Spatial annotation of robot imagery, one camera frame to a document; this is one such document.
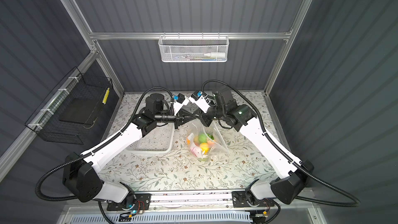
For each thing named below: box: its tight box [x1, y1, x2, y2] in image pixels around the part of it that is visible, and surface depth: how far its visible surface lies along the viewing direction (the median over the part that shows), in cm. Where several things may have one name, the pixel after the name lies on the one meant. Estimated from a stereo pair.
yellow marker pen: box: [102, 87, 110, 105], surface depth 84 cm
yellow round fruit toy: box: [199, 142, 209, 154], surface depth 82 cm
